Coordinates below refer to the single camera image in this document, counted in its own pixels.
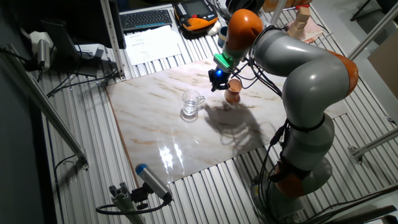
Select long slanted aluminium profile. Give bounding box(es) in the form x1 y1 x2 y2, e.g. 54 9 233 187
0 43 90 170

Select short aluminium floor profile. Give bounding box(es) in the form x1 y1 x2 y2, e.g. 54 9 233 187
348 127 398 164

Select black camera cable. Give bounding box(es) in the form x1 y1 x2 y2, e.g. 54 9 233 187
95 194 174 216

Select orange black teach pendant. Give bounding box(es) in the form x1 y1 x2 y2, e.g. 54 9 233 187
174 0 219 32

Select black round device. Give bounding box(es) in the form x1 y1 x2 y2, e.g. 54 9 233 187
225 0 265 12

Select silver camera blue end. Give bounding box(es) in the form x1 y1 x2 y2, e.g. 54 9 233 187
135 163 174 202

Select clear glass mug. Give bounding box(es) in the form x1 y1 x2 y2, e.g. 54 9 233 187
182 89 206 117

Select aluminium frame post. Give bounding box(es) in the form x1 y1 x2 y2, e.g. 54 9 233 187
99 0 126 80

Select black monitor stand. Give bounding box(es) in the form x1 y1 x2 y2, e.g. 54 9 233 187
40 19 109 78

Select white printed paper sheet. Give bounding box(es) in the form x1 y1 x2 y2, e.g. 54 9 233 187
124 25 182 66

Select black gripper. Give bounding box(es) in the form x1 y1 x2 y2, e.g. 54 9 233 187
207 67 231 93

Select small white rounded object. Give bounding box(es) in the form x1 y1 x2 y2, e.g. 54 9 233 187
207 21 222 37

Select slim aluminium post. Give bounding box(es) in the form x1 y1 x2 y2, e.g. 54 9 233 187
269 0 289 26

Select pink cloth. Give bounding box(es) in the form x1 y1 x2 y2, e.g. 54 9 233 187
285 17 326 44

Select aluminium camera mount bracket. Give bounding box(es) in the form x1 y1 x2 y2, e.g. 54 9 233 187
108 182 150 224

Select black monitor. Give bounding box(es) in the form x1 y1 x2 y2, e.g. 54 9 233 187
40 0 127 50

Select thick aluminium frame beam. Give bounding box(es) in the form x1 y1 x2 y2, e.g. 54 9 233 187
346 2 398 62

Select brown cardboard sheet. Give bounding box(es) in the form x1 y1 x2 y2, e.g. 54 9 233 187
366 30 398 100

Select black metal bar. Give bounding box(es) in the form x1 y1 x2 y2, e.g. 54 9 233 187
323 203 398 224

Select silver device white mount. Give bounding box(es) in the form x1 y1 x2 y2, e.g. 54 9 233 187
29 30 54 71

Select white marble pattern board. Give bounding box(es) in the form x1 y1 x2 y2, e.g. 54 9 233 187
105 55 348 185

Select stacked wooden blocks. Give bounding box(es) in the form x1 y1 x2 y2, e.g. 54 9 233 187
287 4 312 40

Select black keyboard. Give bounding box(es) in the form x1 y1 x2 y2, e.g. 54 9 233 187
119 9 174 32

